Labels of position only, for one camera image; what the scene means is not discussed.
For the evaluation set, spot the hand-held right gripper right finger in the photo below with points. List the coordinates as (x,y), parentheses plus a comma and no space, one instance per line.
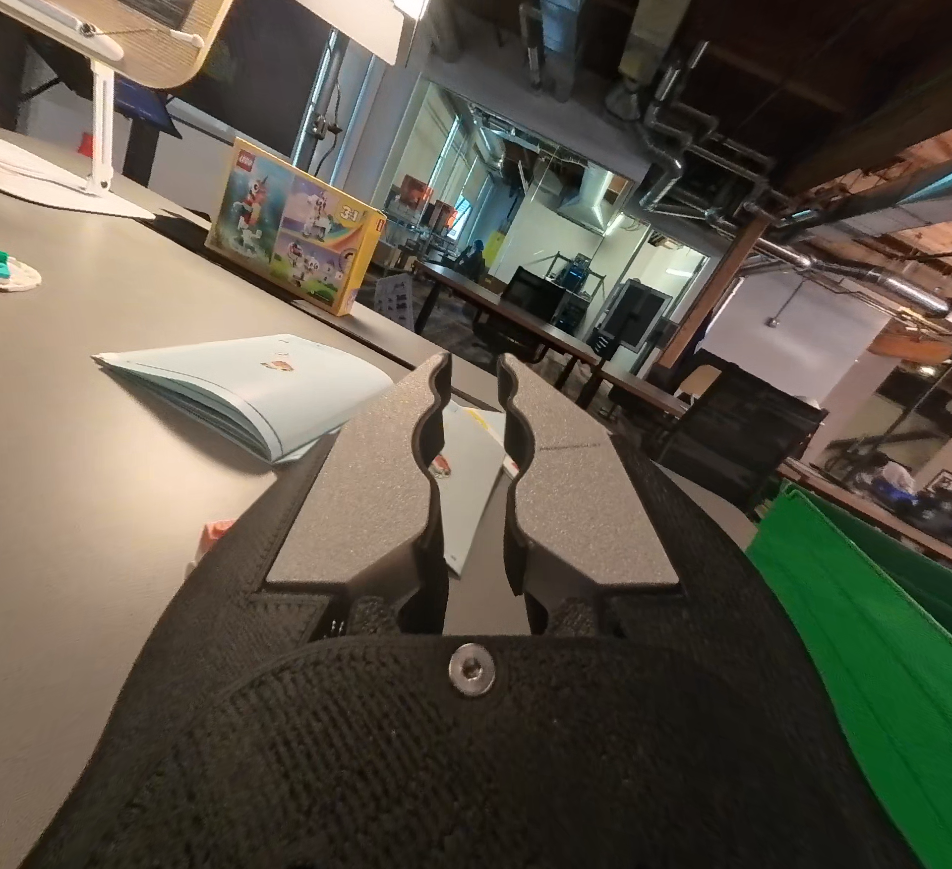
(587,504)

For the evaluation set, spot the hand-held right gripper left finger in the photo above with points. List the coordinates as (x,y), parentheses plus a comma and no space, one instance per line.
(357,504)

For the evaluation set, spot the green plastic bin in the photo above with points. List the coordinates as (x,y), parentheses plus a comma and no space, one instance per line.
(833,623)

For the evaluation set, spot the yellow lego box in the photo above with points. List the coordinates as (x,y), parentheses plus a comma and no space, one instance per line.
(290,229)

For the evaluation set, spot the round white lego plate build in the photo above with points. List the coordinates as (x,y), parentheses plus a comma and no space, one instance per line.
(18,277)

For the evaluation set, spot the white picture instruction booklet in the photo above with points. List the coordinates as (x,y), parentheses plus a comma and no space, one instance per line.
(468,482)

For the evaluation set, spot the pale wooden chair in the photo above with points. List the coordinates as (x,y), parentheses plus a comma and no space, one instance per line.
(697,384)

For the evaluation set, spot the light blue instruction booklet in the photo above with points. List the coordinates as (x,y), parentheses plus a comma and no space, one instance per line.
(245,378)

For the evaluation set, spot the black mesh chair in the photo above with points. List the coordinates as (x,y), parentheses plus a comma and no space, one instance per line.
(744,430)

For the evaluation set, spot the black office chair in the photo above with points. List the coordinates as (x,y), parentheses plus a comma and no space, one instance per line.
(513,341)

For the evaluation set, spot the monitor on stand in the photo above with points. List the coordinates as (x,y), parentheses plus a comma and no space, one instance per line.
(636,315)

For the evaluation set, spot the white printed sign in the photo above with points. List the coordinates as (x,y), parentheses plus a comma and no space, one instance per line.
(394,300)

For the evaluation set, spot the black cabinet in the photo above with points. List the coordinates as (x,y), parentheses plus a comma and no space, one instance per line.
(535,292)

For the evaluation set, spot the long dark wooden table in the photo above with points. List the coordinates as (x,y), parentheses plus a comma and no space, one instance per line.
(446,277)

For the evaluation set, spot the blue tablet screen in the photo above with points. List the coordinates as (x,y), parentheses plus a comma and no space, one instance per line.
(141,103)

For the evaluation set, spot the white stand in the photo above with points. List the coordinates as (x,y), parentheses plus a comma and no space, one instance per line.
(100,110)

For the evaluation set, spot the wooden post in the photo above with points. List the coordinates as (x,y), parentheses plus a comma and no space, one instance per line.
(714,289)

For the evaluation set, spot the long round metal duct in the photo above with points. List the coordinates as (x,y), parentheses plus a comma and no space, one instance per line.
(855,266)

